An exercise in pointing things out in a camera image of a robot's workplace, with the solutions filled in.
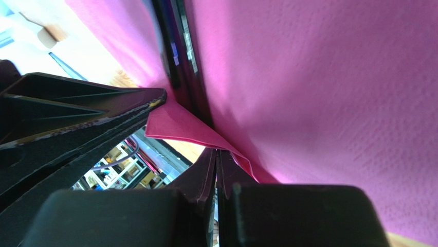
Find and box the pink paper napkin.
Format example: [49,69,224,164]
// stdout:
[67,1,437,246]

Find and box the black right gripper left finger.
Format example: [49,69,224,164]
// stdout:
[23,148,216,246]

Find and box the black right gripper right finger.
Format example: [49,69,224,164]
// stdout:
[216,150,389,246]

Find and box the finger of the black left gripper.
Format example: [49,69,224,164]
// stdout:
[1,102,161,211]
[1,73,167,146]

